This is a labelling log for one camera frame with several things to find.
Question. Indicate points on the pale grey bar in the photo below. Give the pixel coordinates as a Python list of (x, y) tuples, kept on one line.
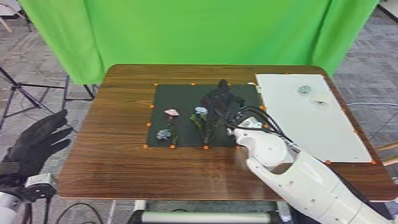
[(206, 218)]

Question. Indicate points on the black tripod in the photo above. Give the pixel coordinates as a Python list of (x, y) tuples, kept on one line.
[(19, 91)]

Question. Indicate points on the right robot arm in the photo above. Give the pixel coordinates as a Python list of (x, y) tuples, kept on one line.
[(307, 180)]

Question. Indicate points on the dark mat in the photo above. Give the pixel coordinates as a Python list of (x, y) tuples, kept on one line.
[(177, 96)]

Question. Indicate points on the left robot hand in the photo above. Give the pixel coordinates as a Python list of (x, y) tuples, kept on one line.
[(35, 143)]

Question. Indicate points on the wooden chair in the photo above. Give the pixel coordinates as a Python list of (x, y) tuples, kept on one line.
[(10, 13)]

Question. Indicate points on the pink flower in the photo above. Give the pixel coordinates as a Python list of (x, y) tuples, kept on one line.
[(170, 112)]

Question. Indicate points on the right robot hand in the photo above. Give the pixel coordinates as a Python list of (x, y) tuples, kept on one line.
[(220, 103)]

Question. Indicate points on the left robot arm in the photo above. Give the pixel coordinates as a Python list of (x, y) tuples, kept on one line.
[(35, 187)]

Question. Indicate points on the white sheet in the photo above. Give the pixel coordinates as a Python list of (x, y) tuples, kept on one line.
[(307, 130)]

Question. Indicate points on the light blue flower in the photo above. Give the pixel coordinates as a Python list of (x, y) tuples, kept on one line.
[(200, 110)]

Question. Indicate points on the pale green flower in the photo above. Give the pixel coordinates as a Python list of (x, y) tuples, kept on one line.
[(304, 89)]

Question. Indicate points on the white flower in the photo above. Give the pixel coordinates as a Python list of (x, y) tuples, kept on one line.
[(320, 102)]

